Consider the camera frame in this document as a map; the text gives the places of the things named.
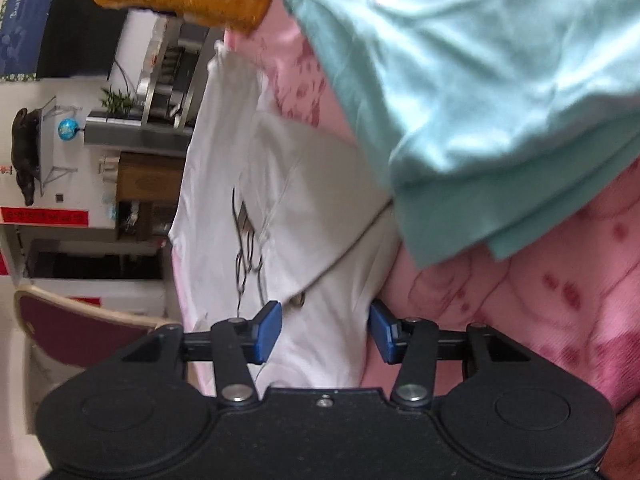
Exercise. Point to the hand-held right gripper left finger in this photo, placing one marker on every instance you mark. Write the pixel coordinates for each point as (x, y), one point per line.
(267, 332)

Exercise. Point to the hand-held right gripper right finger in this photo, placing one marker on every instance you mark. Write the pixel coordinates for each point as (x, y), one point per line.
(382, 332)

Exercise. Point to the white printed t-shirt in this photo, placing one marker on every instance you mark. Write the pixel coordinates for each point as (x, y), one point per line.
(310, 185)

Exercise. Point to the pink printed blanket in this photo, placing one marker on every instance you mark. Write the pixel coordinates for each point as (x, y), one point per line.
(550, 285)

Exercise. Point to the wooden cabinet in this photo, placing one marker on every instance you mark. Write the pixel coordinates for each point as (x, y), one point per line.
(145, 180)

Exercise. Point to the grey tower speaker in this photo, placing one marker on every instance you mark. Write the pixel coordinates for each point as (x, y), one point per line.
(135, 136)

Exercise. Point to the red paper banner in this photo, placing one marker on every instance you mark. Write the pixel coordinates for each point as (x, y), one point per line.
(45, 217)

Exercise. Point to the mint green shirt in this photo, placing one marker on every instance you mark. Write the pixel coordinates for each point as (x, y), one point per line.
(475, 85)

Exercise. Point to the potted bamboo plant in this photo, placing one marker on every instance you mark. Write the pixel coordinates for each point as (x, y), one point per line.
(117, 102)

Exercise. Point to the blue globe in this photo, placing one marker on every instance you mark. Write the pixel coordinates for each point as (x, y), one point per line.
(68, 129)

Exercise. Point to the metal television stand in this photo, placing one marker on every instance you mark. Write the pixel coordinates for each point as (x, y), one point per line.
(165, 60)

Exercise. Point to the dark animal statue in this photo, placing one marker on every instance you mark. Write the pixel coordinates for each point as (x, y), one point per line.
(25, 155)

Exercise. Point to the black television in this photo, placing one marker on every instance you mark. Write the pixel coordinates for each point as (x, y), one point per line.
(80, 35)

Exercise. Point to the blue printed cloth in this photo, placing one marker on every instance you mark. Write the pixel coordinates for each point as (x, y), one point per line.
(25, 20)

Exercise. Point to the maroon banquet chair gold frame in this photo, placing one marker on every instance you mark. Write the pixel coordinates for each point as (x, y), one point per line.
(75, 330)

